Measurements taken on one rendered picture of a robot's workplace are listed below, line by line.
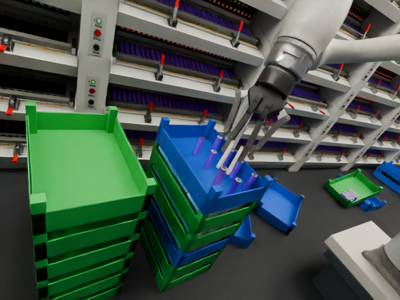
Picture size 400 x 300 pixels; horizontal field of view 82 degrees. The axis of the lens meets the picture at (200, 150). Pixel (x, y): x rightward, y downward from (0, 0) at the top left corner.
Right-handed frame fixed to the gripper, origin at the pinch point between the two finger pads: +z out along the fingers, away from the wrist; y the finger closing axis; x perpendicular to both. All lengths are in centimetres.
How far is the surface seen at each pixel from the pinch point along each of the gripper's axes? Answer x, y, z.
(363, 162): 193, 88, -42
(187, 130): 20.6, -18.8, 1.7
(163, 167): 11.3, -16.4, 14.0
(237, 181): 6.1, 3.9, 5.0
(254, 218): 69, 20, 27
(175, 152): 6.5, -13.9, 7.3
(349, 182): 144, 71, -17
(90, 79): 14, -55, 4
